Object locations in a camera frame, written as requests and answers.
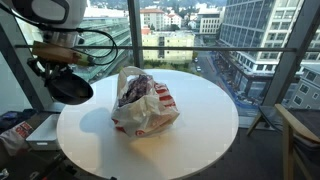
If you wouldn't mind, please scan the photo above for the purple patterned clothing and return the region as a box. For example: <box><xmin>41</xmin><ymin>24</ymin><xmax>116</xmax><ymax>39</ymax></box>
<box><xmin>119</xmin><ymin>75</ymin><xmax>151</xmax><ymax>107</ymax></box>

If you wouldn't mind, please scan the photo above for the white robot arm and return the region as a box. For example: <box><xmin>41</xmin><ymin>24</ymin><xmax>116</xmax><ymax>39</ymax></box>
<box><xmin>1</xmin><ymin>0</ymin><xmax>88</xmax><ymax>81</ymax></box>

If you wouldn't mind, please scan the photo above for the white red plastic bag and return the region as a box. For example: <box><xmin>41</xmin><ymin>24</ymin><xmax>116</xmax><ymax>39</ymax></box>
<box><xmin>111</xmin><ymin>66</ymin><xmax>180</xmax><ymax>137</ymax></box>

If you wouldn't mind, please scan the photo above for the dark bag on floor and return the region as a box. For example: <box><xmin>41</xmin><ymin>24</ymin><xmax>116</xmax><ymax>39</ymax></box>
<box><xmin>0</xmin><ymin>109</ymin><xmax>37</xmax><ymax>134</ymax></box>

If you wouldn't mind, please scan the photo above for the white round table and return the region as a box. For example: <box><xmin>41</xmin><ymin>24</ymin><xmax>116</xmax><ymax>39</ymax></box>
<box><xmin>57</xmin><ymin>69</ymin><xmax>239</xmax><ymax>180</ymax></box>

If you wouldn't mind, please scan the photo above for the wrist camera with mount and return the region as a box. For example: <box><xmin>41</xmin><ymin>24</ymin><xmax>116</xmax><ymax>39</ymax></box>
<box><xmin>32</xmin><ymin>41</ymin><xmax>94</xmax><ymax>66</ymax></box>

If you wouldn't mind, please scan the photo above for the white red bag on floor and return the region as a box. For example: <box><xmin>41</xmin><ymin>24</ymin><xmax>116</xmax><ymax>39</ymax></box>
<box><xmin>0</xmin><ymin>121</ymin><xmax>33</xmax><ymax>156</ymax></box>

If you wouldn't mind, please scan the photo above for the white box on floor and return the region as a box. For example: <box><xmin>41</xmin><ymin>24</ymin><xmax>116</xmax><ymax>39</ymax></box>
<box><xmin>26</xmin><ymin>114</ymin><xmax>60</xmax><ymax>151</ymax></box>

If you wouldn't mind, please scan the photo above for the black bowl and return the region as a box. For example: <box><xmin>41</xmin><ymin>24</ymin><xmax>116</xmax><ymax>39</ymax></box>
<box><xmin>46</xmin><ymin>73</ymin><xmax>93</xmax><ymax>105</ymax></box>

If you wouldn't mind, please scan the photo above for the wooden chair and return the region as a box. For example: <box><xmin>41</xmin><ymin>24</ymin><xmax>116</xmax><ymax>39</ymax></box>
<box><xmin>247</xmin><ymin>104</ymin><xmax>320</xmax><ymax>180</ymax></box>

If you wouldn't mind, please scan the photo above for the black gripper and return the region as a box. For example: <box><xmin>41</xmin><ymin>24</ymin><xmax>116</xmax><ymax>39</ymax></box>
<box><xmin>27</xmin><ymin>57</ymin><xmax>67</xmax><ymax>80</ymax></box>

